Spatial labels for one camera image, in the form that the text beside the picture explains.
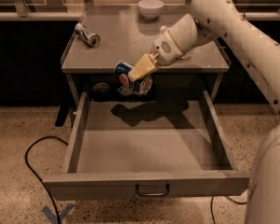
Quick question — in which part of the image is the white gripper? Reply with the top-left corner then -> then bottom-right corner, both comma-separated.
127,13 -> 220,83

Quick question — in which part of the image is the blue pepsi can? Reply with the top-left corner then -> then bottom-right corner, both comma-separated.
114,62 -> 153,96

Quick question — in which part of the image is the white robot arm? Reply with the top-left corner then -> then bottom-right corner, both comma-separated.
128,0 -> 280,224

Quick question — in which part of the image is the silver blue soda can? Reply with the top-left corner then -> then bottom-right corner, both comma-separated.
75,22 -> 101,48

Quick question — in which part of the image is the open grey top drawer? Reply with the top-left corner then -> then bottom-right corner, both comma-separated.
43,91 -> 249,200

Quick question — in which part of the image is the white tag left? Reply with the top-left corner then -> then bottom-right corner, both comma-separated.
118,86 -> 133,96

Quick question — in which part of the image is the white plastic bottle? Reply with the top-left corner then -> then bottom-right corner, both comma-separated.
160,26 -> 169,34

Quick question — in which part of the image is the round dark object under cabinet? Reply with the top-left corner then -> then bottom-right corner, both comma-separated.
91,82 -> 109,100

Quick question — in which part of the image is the grey metal cabinet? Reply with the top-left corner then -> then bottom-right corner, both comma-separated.
62,5 -> 230,102

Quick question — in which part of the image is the white ceramic bowl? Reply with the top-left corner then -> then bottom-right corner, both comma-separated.
138,0 -> 164,20

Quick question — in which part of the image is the blue tape floor mark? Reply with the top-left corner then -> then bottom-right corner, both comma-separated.
42,203 -> 75,224

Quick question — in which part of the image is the black metal drawer handle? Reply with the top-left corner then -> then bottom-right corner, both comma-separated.
135,184 -> 170,197

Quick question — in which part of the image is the black floor cable left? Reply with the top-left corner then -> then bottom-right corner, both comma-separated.
24,135 -> 69,224

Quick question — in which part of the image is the black floor cable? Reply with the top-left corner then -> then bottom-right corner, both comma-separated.
24,135 -> 69,224
209,195 -> 248,224

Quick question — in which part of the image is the black floor cable right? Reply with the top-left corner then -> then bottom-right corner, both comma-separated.
209,195 -> 248,224

